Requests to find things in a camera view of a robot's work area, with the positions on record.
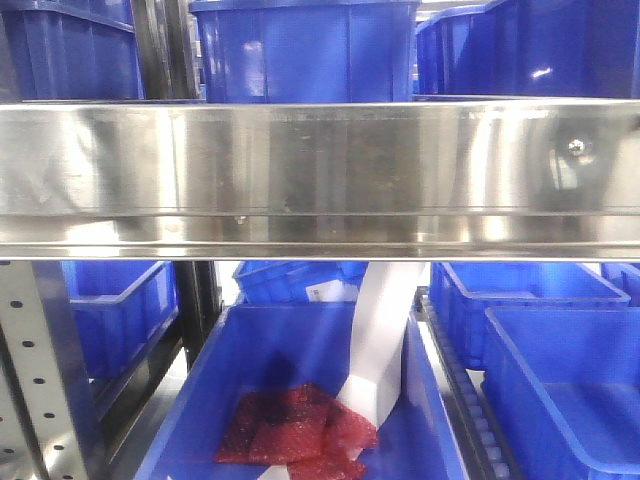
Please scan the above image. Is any blue bin rear middle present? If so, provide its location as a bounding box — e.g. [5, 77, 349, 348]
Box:
[233, 260, 368, 304]

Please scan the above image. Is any blue bin with red wrap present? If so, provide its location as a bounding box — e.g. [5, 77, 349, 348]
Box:
[136, 303, 466, 479]

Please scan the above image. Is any blue bin rear right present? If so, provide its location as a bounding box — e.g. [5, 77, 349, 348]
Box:
[429, 261, 631, 370]

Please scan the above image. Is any red bubble wrap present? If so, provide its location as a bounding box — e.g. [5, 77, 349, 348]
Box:
[214, 383, 379, 479]

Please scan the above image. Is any blue bin upper middle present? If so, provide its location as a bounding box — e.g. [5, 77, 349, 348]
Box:
[189, 1, 418, 104]

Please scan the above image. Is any blue bin lower left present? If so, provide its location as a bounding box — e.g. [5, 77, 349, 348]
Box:
[60, 260, 178, 378]

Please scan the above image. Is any blue bin upper right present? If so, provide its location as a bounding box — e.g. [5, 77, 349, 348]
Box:
[416, 1, 639, 99]

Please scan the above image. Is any blue bin lower right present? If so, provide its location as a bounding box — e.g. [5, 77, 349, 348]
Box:
[483, 307, 639, 479]

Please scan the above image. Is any blue bin upper left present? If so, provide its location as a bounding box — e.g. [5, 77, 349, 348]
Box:
[1, 1, 144, 100]

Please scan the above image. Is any stainless steel shelf rail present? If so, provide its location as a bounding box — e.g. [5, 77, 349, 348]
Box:
[1, 97, 639, 260]

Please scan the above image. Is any perforated steel shelf post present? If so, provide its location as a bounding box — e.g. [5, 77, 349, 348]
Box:
[1, 260, 108, 479]

